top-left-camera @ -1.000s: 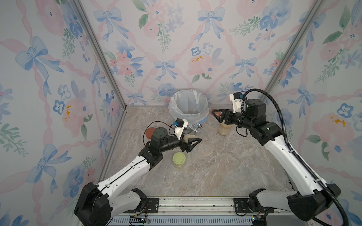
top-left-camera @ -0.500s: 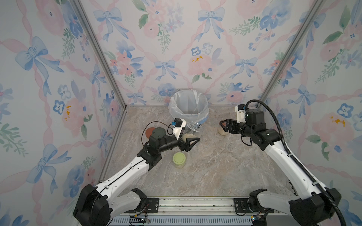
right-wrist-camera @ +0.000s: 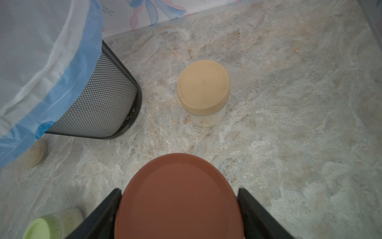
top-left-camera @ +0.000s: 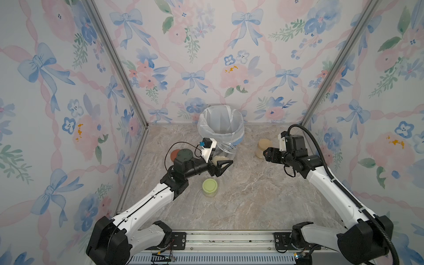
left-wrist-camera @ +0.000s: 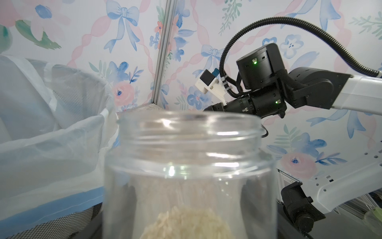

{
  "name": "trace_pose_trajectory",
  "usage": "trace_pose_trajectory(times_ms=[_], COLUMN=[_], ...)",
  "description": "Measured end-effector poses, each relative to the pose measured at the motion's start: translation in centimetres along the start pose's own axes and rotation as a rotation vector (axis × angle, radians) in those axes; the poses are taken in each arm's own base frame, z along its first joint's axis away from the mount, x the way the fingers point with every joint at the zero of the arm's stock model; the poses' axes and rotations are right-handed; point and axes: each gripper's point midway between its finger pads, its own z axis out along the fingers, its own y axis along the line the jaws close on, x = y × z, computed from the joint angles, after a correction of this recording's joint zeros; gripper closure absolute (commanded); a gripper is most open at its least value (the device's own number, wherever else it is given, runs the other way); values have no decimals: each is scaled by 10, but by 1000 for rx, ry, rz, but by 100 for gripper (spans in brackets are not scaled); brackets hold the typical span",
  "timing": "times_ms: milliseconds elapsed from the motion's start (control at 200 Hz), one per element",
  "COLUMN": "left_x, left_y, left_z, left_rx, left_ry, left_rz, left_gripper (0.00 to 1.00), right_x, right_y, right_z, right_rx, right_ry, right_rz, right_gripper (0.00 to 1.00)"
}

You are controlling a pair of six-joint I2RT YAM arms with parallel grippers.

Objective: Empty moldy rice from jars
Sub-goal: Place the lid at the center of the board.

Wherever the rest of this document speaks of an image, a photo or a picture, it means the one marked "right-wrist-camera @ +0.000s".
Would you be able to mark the black mesh trash bin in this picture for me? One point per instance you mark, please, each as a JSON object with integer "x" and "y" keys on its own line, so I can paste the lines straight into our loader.
{"x": 108, "y": 105}

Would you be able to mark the green lid jar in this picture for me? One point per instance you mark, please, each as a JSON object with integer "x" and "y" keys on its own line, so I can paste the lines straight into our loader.
{"x": 57, "y": 225}

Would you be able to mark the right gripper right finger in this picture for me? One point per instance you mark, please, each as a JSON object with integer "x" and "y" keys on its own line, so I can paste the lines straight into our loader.
{"x": 257, "y": 221}

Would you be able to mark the left red lid jar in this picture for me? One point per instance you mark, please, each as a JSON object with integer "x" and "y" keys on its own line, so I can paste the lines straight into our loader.
{"x": 31, "y": 158}

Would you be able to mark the white trash bag liner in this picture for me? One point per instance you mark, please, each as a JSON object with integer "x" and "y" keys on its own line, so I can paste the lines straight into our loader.
{"x": 49, "y": 50}

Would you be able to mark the tan lid jar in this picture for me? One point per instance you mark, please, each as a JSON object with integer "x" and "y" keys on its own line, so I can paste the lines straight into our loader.
{"x": 204, "y": 89}

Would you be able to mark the red jar lid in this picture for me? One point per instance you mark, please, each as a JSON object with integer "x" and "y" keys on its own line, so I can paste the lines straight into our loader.
{"x": 178, "y": 196}

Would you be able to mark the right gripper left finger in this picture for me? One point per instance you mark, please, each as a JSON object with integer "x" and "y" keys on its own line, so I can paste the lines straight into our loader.
{"x": 100, "y": 223}

